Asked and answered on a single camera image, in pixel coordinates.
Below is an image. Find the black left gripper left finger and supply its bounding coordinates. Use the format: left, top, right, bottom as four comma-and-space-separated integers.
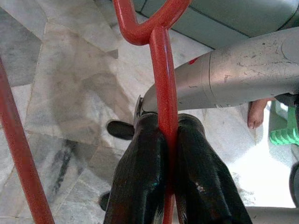
102, 113, 170, 224

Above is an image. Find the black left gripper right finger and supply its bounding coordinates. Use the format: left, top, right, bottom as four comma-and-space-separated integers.
174, 113, 254, 224

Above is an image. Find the reddish plastic clothes hanger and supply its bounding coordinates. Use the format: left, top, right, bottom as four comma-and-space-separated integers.
0, 0, 194, 224

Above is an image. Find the person bare foot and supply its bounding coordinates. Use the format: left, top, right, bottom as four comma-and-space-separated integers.
247, 97, 278, 130

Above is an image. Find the green plastic stool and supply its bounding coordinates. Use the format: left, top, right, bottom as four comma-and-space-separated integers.
268, 100, 299, 148

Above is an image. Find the dark green sofa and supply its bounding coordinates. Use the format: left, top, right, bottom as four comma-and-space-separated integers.
130, 0, 299, 50

